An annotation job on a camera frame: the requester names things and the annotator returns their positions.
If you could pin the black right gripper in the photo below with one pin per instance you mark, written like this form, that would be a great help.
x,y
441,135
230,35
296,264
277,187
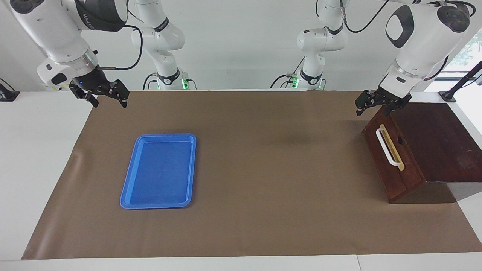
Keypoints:
x,y
94,82

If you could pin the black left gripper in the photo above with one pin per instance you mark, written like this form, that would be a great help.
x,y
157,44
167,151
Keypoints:
x,y
393,97

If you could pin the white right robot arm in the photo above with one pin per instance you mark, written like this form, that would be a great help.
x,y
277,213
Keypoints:
x,y
56,34

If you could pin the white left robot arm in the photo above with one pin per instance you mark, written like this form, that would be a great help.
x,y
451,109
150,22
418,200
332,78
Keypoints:
x,y
418,41

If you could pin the dark wooden cabinet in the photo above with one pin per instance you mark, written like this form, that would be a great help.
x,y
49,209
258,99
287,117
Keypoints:
x,y
444,143

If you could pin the black pole stand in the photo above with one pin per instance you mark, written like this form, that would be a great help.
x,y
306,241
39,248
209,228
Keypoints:
x,y
461,81

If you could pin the blue plastic tray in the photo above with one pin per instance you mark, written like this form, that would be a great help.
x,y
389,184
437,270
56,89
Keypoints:
x,y
160,173

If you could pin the brown table mat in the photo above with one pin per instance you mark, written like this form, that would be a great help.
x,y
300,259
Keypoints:
x,y
263,180

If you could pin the white wall socket box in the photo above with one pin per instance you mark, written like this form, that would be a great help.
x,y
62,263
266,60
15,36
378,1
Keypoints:
x,y
52,87

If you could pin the black clamp mount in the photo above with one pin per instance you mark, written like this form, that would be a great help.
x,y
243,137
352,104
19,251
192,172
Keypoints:
x,y
7,94

